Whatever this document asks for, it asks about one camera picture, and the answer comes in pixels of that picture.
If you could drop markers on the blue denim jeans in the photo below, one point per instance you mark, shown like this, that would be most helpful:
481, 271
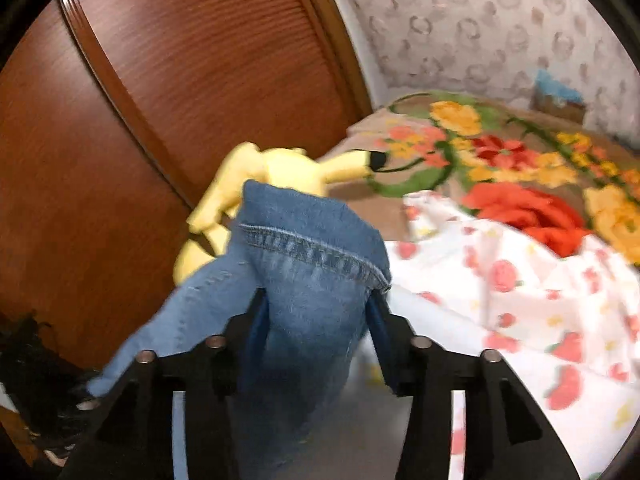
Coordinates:
318, 264

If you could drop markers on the beige floral bed blanket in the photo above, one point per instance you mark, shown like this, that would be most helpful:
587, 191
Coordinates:
534, 172

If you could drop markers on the cardboard box with blue items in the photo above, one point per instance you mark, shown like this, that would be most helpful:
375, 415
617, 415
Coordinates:
552, 97

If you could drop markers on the patterned sheer curtain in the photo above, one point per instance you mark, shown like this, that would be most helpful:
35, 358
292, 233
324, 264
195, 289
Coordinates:
497, 48

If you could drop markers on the brown louvered wardrobe door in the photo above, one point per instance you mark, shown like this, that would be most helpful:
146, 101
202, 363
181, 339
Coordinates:
115, 115

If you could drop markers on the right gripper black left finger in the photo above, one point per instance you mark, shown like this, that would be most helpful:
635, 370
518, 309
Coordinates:
169, 416

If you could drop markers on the white fruit-print folded blanket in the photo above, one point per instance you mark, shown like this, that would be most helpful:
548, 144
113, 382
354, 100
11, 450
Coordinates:
569, 327

